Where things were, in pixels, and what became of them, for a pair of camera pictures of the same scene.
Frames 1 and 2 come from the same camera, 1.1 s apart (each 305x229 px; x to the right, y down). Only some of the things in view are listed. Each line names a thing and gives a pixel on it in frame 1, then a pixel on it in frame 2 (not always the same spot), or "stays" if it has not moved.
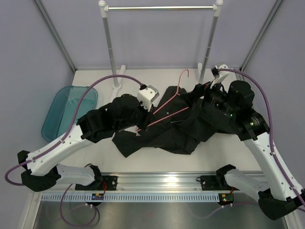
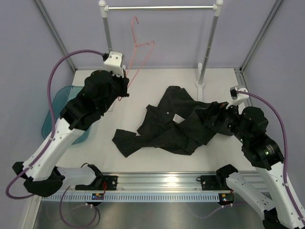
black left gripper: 148,117 -> 124,82
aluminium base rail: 143,182 stays
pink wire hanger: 176,95 -> 137,46
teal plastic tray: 60,117 stays
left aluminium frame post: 47,19 stays
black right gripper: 200,90 -> 224,111
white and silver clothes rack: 217,7 stays
